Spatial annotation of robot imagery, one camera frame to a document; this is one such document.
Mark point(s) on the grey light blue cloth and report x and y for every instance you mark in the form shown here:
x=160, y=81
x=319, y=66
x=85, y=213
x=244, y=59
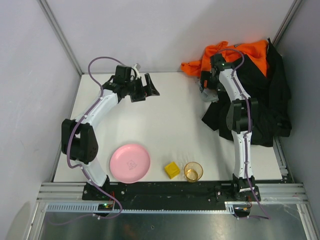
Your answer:
x=208, y=95

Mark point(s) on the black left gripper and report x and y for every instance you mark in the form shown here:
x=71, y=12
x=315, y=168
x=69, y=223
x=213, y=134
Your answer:
x=141, y=89

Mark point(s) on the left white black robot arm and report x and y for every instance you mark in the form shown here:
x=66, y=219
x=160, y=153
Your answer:
x=78, y=138

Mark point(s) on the aluminium front frame rail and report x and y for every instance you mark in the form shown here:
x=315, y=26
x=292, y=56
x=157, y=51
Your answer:
x=268, y=192

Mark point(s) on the orange cloth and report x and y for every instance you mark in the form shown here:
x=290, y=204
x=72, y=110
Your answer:
x=225, y=57

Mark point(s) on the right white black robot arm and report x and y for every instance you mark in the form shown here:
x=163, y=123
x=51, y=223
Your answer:
x=240, y=118

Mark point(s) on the amber transparent plastic cup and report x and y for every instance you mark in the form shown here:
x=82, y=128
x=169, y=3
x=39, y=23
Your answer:
x=193, y=171

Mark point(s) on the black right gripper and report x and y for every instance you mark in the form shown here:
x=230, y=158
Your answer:
x=205, y=81

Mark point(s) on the pink round plate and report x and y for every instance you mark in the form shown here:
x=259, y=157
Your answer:
x=130, y=163

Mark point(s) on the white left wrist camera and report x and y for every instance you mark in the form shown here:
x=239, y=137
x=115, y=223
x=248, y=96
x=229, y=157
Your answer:
x=134, y=72

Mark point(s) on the black cloth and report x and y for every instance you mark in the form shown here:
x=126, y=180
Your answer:
x=273, y=97

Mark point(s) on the yellow cube block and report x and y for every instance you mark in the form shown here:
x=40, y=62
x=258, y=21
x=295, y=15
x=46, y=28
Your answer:
x=172, y=170

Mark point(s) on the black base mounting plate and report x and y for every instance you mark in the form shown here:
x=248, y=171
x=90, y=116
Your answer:
x=166, y=196

